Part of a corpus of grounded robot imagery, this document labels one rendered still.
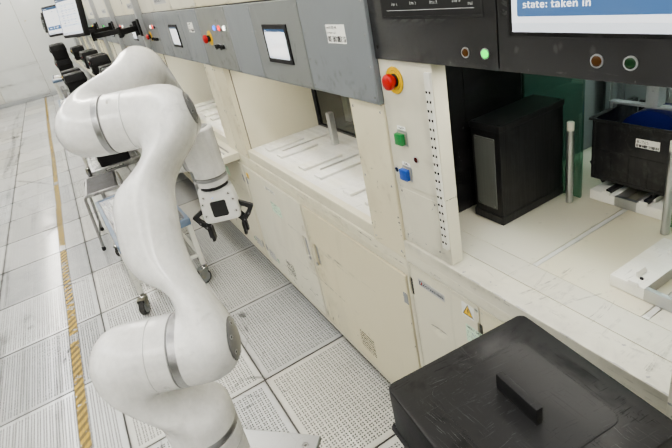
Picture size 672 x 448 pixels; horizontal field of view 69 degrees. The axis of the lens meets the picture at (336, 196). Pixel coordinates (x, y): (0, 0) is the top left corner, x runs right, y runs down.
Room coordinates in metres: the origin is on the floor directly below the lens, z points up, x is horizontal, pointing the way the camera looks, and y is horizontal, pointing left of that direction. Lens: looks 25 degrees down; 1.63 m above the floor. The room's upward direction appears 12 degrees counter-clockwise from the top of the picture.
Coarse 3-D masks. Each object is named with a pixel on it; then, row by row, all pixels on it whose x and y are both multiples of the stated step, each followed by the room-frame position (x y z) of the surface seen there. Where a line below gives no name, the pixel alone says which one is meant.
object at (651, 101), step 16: (656, 96) 1.17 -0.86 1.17; (608, 112) 1.26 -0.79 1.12; (624, 112) 1.30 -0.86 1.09; (608, 128) 1.20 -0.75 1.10; (624, 128) 1.16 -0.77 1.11; (640, 128) 1.12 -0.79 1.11; (656, 128) 1.09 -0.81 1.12; (592, 144) 1.24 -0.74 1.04; (608, 144) 1.20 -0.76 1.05; (624, 144) 1.16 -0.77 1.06; (640, 144) 1.12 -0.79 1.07; (656, 144) 1.08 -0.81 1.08; (592, 160) 1.23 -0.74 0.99; (608, 160) 1.19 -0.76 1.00; (624, 160) 1.15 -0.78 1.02; (640, 160) 1.12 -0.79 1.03; (656, 160) 1.08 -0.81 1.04; (592, 176) 1.23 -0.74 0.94; (608, 176) 1.19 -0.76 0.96; (624, 176) 1.15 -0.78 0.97; (640, 176) 1.11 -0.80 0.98; (656, 176) 1.08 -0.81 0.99; (656, 192) 1.07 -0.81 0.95
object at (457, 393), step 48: (480, 336) 0.64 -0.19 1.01; (528, 336) 0.62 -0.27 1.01; (432, 384) 0.56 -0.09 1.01; (480, 384) 0.54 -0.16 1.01; (528, 384) 0.52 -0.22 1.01; (576, 384) 0.50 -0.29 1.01; (432, 432) 0.48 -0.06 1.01; (480, 432) 0.46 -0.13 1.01; (528, 432) 0.45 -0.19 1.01; (576, 432) 0.43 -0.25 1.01; (624, 432) 0.42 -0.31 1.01
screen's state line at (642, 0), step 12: (528, 0) 0.81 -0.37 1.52; (540, 0) 0.79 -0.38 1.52; (552, 0) 0.77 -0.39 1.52; (564, 0) 0.75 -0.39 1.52; (576, 0) 0.73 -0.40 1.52; (588, 0) 0.71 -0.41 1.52; (600, 0) 0.70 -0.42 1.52; (612, 0) 0.68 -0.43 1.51; (624, 0) 0.67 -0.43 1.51; (636, 0) 0.65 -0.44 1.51; (648, 0) 0.64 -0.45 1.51; (660, 0) 0.63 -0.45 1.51; (528, 12) 0.81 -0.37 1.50; (540, 12) 0.79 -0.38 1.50; (552, 12) 0.77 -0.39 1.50; (564, 12) 0.75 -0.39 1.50; (576, 12) 0.73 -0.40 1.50; (588, 12) 0.71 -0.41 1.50; (600, 12) 0.70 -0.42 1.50; (612, 12) 0.68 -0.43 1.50; (624, 12) 0.67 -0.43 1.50; (636, 12) 0.65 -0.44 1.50; (648, 12) 0.64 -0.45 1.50; (660, 12) 0.62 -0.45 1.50
